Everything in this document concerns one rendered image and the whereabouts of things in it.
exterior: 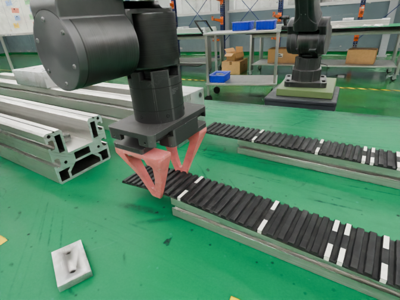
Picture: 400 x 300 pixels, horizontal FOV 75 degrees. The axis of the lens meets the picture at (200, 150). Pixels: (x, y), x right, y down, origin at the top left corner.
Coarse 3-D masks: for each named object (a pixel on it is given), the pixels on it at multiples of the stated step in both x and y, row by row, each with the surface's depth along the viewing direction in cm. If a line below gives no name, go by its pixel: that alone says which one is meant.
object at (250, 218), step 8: (256, 200) 29; (264, 200) 29; (248, 208) 28; (256, 208) 28; (264, 208) 28; (248, 216) 27; (256, 216) 27; (240, 224) 26; (248, 224) 26; (256, 224) 26
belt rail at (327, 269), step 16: (176, 208) 32; (192, 208) 30; (208, 224) 30; (224, 224) 29; (240, 240) 28; (256, 240) 27; (272, 240) 25; (288, 256) 25; (304, 256) 25; (320, 272) 24; (336, 272) 23; (352, 272) 22; (352, 288) 23; (368, 288) 22; (384, 288) 22
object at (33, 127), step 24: (0, 96) 61; (0, 120) 44; (24, 120) 44; (48, 120) 49; (72, 120) 45; (96, 120) 44; (0, 144) 49; (24, 144) 42; (48, 144) 40; (72, 144) 43; (96, 144) 45; (48, 168) 41; (72, 168) 44
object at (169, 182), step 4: (176, 172) 35; (180, 172) 36; (184, 172) 35; (168, 176) 35; (172, 176) 35; (176, 176) 34; (180, 176) 34; (168, 180) 34; (172, 180) 34; (176, 180) 34; (168, 184) 33; (172, 184) 33; (164, 188) 32; (168, 188) 33
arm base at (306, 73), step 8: (296, 56) 78; (320, 56) 76; (296, 64) 78; (304, 64) 76; (312, 64) 75; (296, 72) 77; (304, 72) 76; (312, 72) 75; (320, 72) 76; (288, 80) 81; (296, 80) 78; (304, 80) 77; (312, 80) 77; (320, 80) 77
